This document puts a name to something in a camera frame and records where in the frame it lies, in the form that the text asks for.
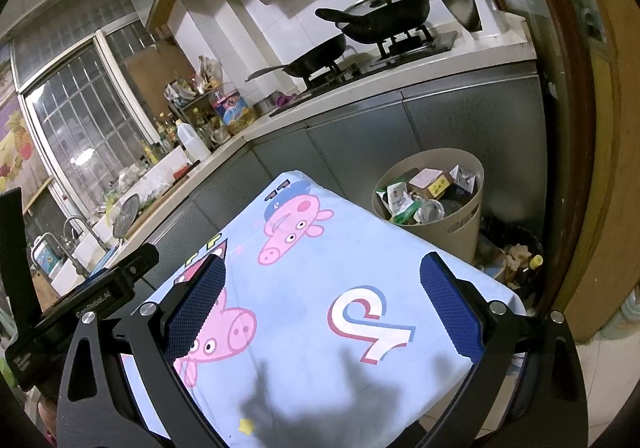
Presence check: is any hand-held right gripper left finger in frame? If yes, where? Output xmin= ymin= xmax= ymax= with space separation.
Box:
xmin=56 ymin=253 xmax=227 ymax=448

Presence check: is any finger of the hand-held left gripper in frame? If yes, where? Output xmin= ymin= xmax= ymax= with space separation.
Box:
xmin=0 ymin=187 xmax=40 ymax=331

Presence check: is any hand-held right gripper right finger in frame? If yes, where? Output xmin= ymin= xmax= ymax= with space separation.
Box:
xmin=419 ymin=251 xmax=588 ymax=448

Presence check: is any beige trash bin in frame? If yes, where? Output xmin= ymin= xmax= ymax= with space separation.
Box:
xmin=371 ymin=148 xmax=485 ymax=266

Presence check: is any black trash bin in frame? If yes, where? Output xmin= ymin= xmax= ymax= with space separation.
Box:
xmin=477 ymin=223 xmax=546 ymax=301

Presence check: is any blue label white canister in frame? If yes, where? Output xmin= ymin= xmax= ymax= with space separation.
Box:
xmin=34 ymin=243 xmax=63 ymax=279

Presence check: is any wooden cutting board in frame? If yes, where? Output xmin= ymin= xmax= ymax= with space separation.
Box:
xmin=32 ymin=273 xmax=61 ymax=309

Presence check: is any curved steel faucet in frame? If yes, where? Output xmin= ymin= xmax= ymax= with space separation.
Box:
xmin=62 ymin=215 xmax=108 ymax=249
xmin=31 ymin=233 xmax=88 ymax=276

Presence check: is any green white packet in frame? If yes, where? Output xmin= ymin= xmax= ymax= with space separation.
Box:
xmin=376 ymin=182 xmax=417 ymax=224

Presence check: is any pig print blue blanket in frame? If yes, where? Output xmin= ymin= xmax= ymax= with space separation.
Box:
xmin=120 ymin=171 xmax=526 ymax=448

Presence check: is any small cardboard box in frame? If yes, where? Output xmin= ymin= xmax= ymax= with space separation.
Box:
xmin=409 ymin=168 xmax=454 ymax=201

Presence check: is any black white carton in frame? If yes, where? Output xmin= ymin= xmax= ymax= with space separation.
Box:
xmin=449 ymin=163 xmax=479 ymax=195

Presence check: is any barred window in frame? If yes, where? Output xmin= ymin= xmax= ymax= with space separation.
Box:
xmin=12 ymin=21 xmax=166 ymax=219

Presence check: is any white plastic tub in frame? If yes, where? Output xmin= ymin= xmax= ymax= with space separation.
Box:
xmin=95 ymin=148 xmax=188 ymax=229

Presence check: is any white plastic jug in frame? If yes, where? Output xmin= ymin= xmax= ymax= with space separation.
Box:
xmin=176 ymin=121 xmax=212 ymax=164

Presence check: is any pale water jug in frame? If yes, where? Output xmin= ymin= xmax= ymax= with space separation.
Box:
xmin=600 ymin=288 xmax=640 ymax=344

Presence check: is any row of sauce bottles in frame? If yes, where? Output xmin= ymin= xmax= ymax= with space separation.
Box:
xmin=140 ymin=113 xmax=181 ymax=164

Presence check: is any large cooking oil bottle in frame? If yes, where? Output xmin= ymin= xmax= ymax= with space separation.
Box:
xmin=210 ymin=81 xmax=251 ymax=135

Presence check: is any grey kitchen cabinet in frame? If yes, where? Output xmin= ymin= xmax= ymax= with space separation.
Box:
xmin=100 ymin=61 xmax=546 ymax=289

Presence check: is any cluttered spice rack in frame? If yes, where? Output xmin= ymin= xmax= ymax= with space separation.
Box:
xmin=166 ymin=56 xmax=226 ymax=139

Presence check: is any gas stove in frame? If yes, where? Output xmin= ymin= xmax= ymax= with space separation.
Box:
xmin=270 ymin=31 xmax=458 ymax=116

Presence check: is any black frying pan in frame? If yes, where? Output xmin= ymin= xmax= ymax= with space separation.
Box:
xmin=246 ymin=33 xmax=347 ymax=82

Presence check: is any large black wok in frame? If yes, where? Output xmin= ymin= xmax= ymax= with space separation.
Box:
xmin=315 ymin=0 xmax=432 ymax=43

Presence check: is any fruit print wall poster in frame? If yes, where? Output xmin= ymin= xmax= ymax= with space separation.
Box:
xmin=0 ymin=108 xmax=51 ymax=194

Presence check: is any wooden door frame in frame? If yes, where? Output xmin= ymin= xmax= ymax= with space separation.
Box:
xmin=460 ymin=0 xmax=640 ymax=329

